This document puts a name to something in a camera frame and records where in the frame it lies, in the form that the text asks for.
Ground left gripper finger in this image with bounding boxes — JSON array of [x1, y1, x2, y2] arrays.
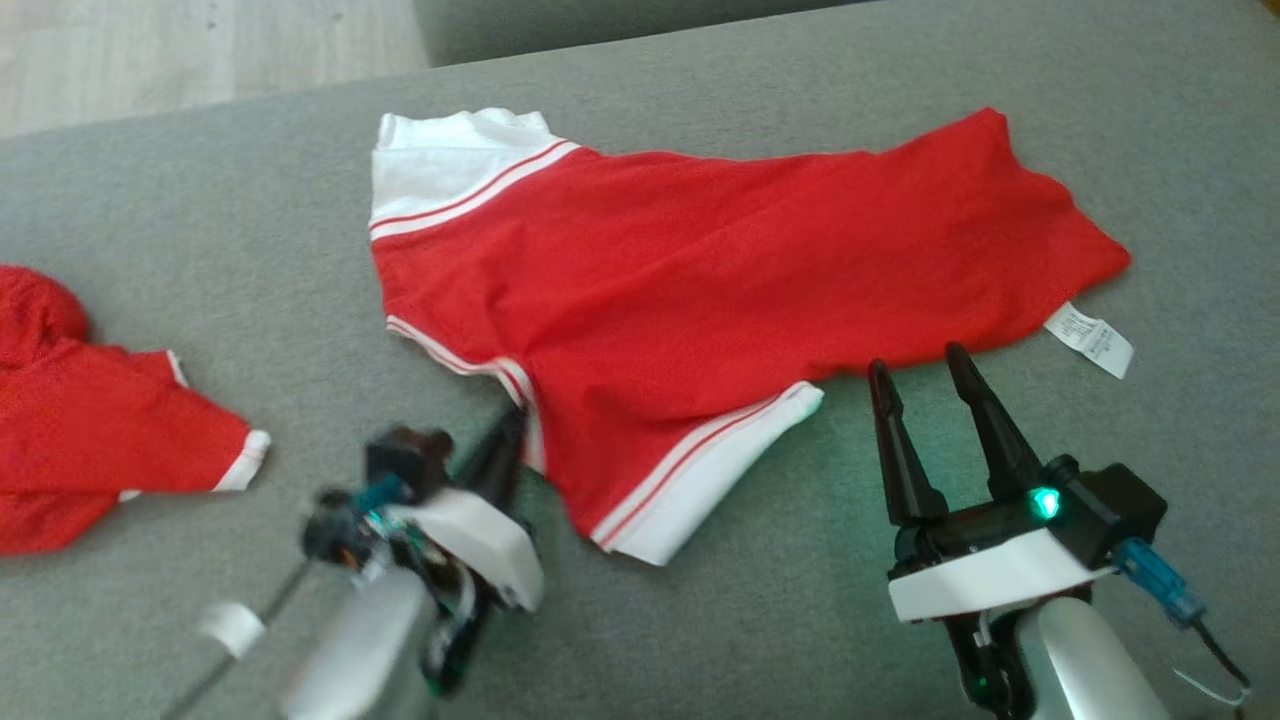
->
[[455, 401, 531, 509]]

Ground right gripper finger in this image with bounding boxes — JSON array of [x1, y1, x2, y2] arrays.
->
[[944, 341, 1048, 503], [867, 359, 950, 529]]

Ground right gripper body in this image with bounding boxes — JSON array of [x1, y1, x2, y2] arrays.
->
[[887, 483, 1117, 624]]

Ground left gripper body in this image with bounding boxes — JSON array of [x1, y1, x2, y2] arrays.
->
[[385, 488, 547, 613]]

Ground red shirt with white sleeves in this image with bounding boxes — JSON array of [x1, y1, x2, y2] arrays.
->
[[368, 105, 1136, 568]]

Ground red shorts with white stripe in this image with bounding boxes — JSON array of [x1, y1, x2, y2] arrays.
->
[[0, 263, 273, 557]]

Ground grey fabric sofa seat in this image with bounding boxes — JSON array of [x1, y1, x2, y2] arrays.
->
[[0, 0, 1280, 720]]

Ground grey sofa backrest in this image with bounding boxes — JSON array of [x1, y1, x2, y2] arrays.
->
[[413, 0, 871, 69]]

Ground right cable with blue plug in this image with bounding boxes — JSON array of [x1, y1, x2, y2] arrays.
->
[[1113, 537, 1254, 707]]

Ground white cable clip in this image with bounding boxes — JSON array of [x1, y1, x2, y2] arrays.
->
[[196, 600, 267, 660]]

